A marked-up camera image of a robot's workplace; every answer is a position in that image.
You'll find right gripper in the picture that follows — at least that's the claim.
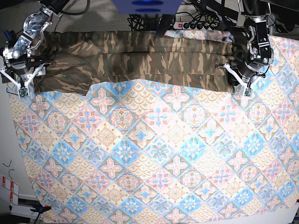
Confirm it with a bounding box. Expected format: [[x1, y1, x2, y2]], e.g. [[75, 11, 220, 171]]
[[3, 55, 50, 82]]

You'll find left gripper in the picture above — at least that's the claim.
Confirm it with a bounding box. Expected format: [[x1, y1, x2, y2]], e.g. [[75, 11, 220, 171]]
[[218, 59, 266, 88]]

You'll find camouflage T-shirt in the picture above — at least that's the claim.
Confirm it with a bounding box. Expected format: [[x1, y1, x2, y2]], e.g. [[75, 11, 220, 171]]
[[34, 31, 235, 95]]

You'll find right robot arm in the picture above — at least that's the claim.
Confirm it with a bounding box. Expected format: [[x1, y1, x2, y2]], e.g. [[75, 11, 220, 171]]
[[0, 0, 69, 87]]

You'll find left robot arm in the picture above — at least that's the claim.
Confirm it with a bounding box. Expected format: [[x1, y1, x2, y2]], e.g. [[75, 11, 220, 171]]
[[219, 0, 274, 88]]

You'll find white power strip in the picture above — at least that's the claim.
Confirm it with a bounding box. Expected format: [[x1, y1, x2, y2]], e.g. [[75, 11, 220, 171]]
[[172, 21, 219, 30]]

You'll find red white label sticker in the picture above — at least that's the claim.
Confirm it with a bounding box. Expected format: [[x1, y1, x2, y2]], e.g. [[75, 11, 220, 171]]
[[0, 176, 20, 205]]

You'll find patterned tile tablecloth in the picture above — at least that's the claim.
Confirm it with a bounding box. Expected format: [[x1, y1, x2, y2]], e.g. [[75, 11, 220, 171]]
[[8, 37, 299, 224]]

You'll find black clamp bottom left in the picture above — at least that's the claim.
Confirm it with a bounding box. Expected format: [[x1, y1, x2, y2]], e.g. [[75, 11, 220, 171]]
[[30, 205, 51, 214]]

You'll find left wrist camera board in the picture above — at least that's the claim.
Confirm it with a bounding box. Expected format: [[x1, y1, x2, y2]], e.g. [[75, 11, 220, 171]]
[[243, 87, 253, 97]]

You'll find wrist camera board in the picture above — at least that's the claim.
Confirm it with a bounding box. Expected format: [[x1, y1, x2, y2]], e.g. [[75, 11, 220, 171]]
[[243, 87, 253, 97], [18, 87, 29, 98]]

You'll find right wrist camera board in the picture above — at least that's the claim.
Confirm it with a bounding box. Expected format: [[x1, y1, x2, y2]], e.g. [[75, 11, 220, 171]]
[[18, 87, 29, 98]]

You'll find blue handled clamp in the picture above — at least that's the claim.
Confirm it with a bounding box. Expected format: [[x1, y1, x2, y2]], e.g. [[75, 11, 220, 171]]
[[4, 30, 14, 44]]

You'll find black post under mount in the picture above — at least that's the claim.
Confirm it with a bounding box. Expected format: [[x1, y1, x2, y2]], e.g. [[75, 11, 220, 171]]
[[155, 14, 175, 38]]

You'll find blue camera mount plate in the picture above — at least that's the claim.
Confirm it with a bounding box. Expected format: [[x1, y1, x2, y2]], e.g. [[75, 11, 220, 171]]
[[112, 0, 183, 14]]

